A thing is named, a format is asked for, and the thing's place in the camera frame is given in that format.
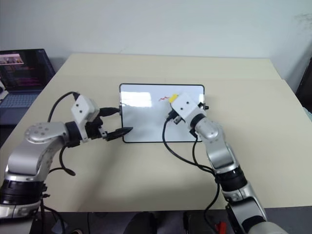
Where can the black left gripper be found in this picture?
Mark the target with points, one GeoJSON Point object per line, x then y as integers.
{"type": "Point", "coordinates": [93, 128]}

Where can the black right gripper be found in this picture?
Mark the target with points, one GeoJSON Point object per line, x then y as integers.
{"type": "Point", "coordinates": [175, 117]}

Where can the yellow whiteboard eraser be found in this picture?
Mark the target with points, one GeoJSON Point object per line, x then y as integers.
{"type": "Point", "coordinates": [174, 97]}

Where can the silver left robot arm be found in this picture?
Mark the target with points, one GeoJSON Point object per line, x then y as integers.
{"type": "Point", "coordinates": [36, 146]}

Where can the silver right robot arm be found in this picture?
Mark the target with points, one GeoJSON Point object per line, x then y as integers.
{"type": "Point", "coordinates": [219, 148]}

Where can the small black-framed whiteboard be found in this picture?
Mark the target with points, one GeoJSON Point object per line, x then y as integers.
{"type": "Point", "coordinates": [143, 117]}

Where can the open blue laptop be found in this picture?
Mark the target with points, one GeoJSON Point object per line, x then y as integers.
{"type": "Point", "coordinates": [22, 75]}

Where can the small red clip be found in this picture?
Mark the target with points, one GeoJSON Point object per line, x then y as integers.
{"type": "Point", "coordinates": [220, 225]}

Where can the black chair back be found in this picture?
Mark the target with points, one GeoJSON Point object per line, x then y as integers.
{"type": "Point", "coordinates": [305, 80]}

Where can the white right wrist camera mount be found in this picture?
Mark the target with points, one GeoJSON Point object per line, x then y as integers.
{"type": "Point", "coordinates": [186, 107]}

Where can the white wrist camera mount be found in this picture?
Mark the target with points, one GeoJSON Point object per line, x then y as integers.
{"type": "Point", "coordinates": [186, 107]}
{"type": "Point", "coordinates": [81, 108]}

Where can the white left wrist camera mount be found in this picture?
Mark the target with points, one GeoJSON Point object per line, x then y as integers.
{"type": "Point", "coordinates": [81, 108]}

